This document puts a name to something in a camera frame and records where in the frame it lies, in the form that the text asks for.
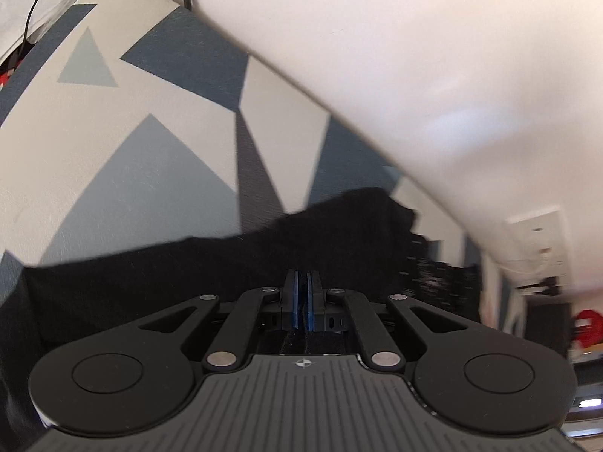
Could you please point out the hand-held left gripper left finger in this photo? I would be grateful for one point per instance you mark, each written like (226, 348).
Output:
(294, 301)

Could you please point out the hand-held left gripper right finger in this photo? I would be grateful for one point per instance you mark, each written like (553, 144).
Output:
(312, 301)

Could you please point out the black knit sweater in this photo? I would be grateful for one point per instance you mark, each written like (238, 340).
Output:
(188, 268)

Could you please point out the geometric patterned sheet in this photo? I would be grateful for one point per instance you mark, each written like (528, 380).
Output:
(141, 174)

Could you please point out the red round object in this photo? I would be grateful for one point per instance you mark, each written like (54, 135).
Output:
(589, 332)

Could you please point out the white network wall plate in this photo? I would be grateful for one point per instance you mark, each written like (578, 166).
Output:
(558, 263)

